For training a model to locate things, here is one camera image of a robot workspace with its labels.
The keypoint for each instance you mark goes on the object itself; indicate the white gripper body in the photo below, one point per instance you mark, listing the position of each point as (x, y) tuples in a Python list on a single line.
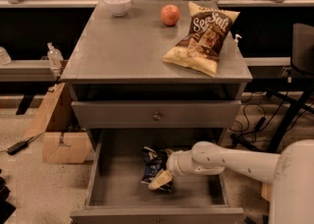
[(177, 163)]

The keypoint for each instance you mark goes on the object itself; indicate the blue chip bag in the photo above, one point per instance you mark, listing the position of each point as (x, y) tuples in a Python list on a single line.
[(155, 161)]

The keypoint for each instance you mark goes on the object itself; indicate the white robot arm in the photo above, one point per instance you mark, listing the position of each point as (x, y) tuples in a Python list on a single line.
[(290, 174)]

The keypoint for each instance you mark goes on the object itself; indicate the open grey middle drawer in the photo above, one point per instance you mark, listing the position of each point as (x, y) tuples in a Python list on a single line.
[(115, 194)]

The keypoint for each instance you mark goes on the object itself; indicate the grey drawer cabinet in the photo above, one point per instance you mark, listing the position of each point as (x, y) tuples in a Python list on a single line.
[(121, 59)]

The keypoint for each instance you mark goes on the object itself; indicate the closed grey top drawer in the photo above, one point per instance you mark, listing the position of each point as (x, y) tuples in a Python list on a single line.
[(155, 114)]

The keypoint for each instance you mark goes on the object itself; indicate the sea salt chip bag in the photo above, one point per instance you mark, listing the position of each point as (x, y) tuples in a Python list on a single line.
[(200, 49)]

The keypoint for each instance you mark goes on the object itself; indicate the cardboard box left lower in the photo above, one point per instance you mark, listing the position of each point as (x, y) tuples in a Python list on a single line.
[(65, 148)]

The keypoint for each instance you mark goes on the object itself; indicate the red apple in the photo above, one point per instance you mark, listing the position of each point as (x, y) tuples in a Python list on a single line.
[(170, 15)]

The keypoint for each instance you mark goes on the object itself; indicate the black power adapter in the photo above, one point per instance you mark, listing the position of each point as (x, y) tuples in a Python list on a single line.
[(15, 148)]

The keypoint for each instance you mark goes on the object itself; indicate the clear plastic bottle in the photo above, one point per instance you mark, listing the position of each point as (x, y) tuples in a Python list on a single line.
[(54, 56)]

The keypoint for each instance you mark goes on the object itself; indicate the white bowl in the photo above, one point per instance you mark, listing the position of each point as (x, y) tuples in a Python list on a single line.
[(118, 7)]

